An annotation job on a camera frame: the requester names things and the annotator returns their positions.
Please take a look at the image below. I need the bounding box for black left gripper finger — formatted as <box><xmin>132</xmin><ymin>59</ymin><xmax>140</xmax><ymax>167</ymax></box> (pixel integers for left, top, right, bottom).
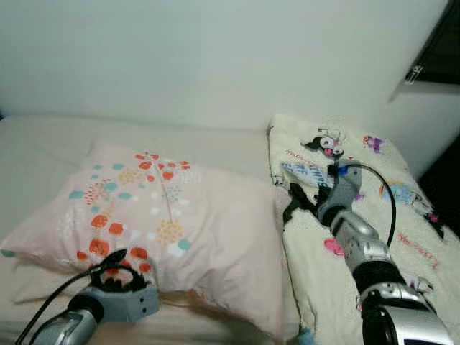
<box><xmin>89</xmin><ymin>248</ymin><xmax>130</xmax><ymax>274</ymax></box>

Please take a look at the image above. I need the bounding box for pink dotted pillow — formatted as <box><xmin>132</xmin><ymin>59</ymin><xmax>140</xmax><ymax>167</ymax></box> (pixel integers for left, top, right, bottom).
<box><xmin>0</xmin><ymin>139</ymin><xmax>288</xmax><ymax>340</ymax></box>

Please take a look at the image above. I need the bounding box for cream cartoon print blanket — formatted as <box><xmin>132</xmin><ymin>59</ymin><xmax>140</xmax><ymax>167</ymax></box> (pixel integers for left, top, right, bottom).
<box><xmin>268</xmin><ymin>113</ymin><xmax>460</xmax><ymax>345</ymax></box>

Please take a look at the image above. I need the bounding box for dark window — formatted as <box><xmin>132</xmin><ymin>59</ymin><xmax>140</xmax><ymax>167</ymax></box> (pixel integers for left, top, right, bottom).
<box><xmin>405</xmin><ymin>0</ymin><xmax>460</xmax><ymax>86</ymax></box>

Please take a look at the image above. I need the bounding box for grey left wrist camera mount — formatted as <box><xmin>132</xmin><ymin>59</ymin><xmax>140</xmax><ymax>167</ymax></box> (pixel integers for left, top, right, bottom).
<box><xmin>88</xmin><ymin>282</ymin><xmax>161</xmax><ymax>325</ymax></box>

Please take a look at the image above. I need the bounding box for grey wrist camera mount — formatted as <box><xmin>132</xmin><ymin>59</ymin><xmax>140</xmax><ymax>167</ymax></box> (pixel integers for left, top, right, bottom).
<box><xmin>316</xmin><ymin>164</ymin><xmax>364</xmax><ymax>225</ymax></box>
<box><xmin>88</xmin><ymin>282</ymin><xmax>161</xmax><ymax>325</ymax></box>

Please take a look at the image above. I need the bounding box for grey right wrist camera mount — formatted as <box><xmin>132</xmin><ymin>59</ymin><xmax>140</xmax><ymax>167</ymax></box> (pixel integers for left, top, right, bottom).
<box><xmin>316</xmin><ymin>164</ymin><xmax>364</xmax><ymax>225</ymax></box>

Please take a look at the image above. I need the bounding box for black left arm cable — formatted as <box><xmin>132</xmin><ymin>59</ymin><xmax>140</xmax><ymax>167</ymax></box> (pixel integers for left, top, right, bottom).
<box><xmin>14</xmin><ymin>263</ymin><xmax>109</xmax><ymax>345</ymax></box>

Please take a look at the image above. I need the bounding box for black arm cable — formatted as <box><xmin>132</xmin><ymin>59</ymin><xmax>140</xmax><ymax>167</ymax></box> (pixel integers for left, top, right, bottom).
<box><xmin>344</xmin><ymin>162</ymin><xmax>398</xmax><ymax>249</ymax></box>
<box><xmin>14</xmin><ymin>263</ymin><xmax>109</xmax><ymax>345</ymax></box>

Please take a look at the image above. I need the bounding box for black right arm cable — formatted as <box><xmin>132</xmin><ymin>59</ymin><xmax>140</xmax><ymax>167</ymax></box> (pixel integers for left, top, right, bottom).
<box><xmin>344</xmin><ymin>162</ymin><xmax>398</xmax><ymax>249</ymax></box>

